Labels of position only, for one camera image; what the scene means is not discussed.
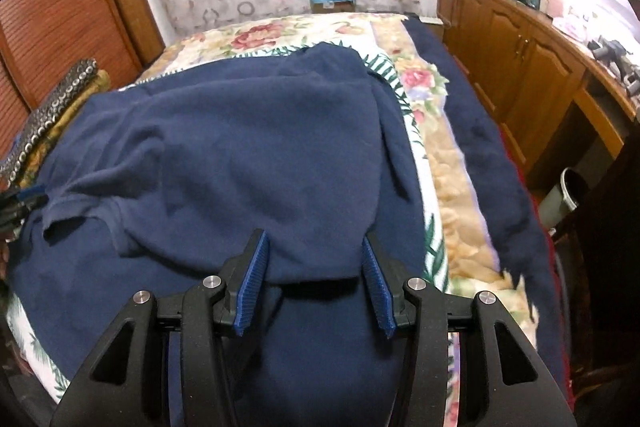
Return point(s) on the palm leaf printed blanket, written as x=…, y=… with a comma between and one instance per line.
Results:
x=400, y=82

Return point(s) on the wooden sideboard cabinet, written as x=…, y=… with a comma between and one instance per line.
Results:
x=525, y=72

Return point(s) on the navy printed t-shirt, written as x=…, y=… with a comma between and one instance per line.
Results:
x=240, y=147

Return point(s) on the wooden louvered wardrobe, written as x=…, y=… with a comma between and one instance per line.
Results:
x=60, y=7

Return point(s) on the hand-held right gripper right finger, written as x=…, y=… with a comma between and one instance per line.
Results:
x=377, y=287

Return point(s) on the navy fleece blanket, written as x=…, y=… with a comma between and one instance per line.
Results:
x=490, y=147

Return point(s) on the black devices on stand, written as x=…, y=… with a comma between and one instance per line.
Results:
x=617, y=62

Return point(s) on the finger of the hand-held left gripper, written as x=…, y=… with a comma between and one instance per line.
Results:
x=12, y=217
x=30, y=193

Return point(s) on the floral bed blanket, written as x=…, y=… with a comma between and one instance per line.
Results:
x=450, y=187

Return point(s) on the grey waste bin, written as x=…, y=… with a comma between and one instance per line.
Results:
x=560, y=197

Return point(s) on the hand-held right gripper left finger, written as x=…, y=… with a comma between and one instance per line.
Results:
x=250, y=282

